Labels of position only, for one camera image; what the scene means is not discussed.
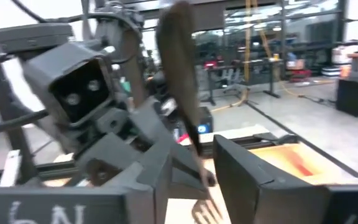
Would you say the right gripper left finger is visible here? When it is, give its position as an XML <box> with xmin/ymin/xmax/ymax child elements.
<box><xmin>0</xmin><ymin>144</ymin><xmax>173</xmax><ymax>224</ymax></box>

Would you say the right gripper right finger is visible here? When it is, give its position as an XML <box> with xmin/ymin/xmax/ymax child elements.
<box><xmin>213</xmin><ymin>135</ymin><xmax>358</xmax><ymax>224</ymax></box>

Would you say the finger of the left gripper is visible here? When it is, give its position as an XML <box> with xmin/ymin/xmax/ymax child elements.
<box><xmin>76</xmin><ymin>135</ymin><xmax>164</xmax><ymax>187</ymax></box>
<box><xmin>131</xmin><ymin>99</ymin><xmax>216</xmax><ymax>187</ymax></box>

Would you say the black fork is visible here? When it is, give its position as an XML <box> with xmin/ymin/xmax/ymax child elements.
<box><xmin>155</xmin><ymin>1</ymin><xmax>226</xmax><ymax>224</ymax></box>

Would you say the black box with blue light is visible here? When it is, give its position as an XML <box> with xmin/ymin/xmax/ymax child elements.
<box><xmin>169</xmin><ymin>105</ymin><xmax>214</xmax><ymax>142</ymax></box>

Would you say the orange plastic bin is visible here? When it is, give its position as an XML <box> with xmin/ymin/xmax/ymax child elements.
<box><xmin>249</xmin><ymin>142</ymin><xmax>358</xmax><ymax>186</ymax></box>

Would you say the black standing desk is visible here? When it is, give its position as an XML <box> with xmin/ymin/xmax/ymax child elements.
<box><xmin>205</xmin><ymin>58</ymin><xmax>284</xmax><ymax>105</ymax></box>

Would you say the black cabinet with cyan light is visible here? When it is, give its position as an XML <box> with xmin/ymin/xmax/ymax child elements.
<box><xmin>336</xmin><ymin>72</ymin><xmax>358</xmax><ymax>118</ymax></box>

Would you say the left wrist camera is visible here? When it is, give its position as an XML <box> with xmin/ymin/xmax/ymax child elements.
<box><xmin>22</xmin><ymin>42</ymin><xmax>116</xmax><ymax>127</ymax></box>

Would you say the yellow hanging cable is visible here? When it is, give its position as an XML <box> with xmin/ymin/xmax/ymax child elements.
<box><xmin>244</xmin><ymin>0</ymin><xmax>254</xmax><ymax>100</ymax></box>

